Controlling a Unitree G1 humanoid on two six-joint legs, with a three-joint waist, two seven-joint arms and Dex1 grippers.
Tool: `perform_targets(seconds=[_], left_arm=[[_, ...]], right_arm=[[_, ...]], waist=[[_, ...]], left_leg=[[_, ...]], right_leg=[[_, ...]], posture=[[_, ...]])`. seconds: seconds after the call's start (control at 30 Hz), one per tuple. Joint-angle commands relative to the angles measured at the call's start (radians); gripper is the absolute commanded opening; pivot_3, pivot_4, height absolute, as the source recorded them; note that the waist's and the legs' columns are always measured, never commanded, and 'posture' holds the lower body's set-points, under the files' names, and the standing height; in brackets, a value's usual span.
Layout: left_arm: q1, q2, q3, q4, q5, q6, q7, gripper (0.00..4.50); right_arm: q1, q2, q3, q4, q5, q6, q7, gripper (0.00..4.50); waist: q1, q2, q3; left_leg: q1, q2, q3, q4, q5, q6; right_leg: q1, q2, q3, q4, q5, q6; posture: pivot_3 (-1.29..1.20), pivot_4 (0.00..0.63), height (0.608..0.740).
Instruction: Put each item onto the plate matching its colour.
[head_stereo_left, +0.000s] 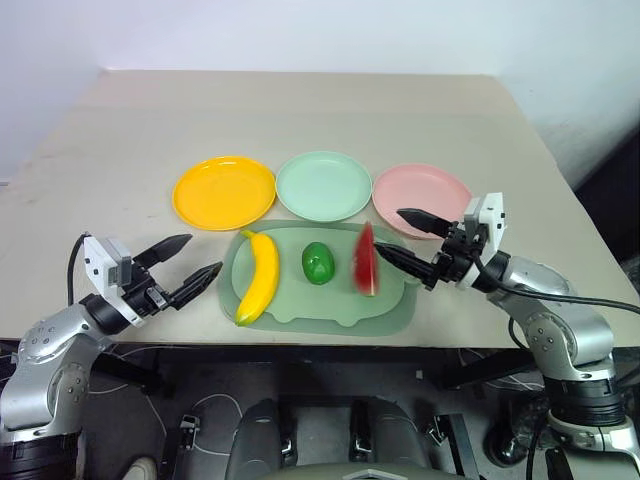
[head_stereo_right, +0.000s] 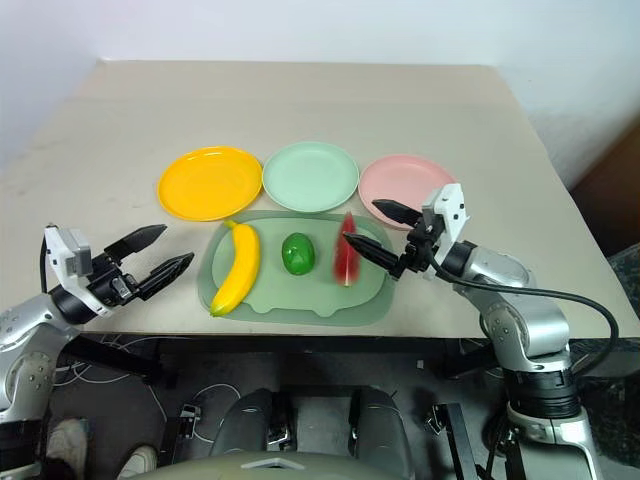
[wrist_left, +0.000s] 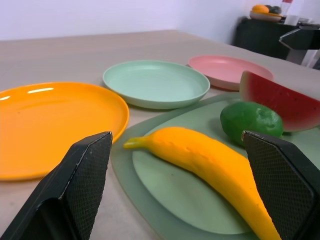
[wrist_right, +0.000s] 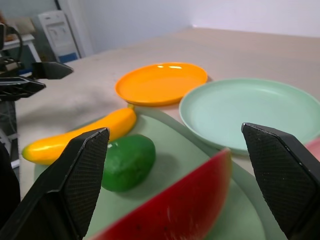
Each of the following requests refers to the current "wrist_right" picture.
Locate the light green plate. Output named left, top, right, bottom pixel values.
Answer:
left=178, top=77, right=320, bottom=156

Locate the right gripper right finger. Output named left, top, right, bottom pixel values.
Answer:
left=240, top=122, right=320, bottom=240

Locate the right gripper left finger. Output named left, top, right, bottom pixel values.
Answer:
left=0, top=127, right=111, bottom=240

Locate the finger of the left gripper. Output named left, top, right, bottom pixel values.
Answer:
left=31, top=61, right=75, bottom=81
left=0, top=76, right=47, bottom=102

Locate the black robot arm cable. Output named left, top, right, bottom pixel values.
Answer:
left=4, top=24, right=24, bottom=66

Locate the black rounded shape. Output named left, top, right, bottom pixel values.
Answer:
left=0, top=142, right=21, bottom=224

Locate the white background table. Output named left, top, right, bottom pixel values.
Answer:
left=2, top=33, right=42, bottom=64

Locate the light green tray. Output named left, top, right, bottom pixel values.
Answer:
left=33, top=107, right=277, bottom=240

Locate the red watermelon slice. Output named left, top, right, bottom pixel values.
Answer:
left=88, top=147, right=233, bottom=240

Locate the yellow banana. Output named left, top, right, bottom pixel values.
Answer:
left=21, top=104, right=138, bottom=166

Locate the orange plate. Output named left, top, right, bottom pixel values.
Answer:
left=114, top=61, right=209, bottom=108

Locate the white water dispenser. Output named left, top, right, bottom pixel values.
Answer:
left=37, top=10, right=81, bottom=64

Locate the green toy avocado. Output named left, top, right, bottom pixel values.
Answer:
left=100, top=133, right=157, bottom=193

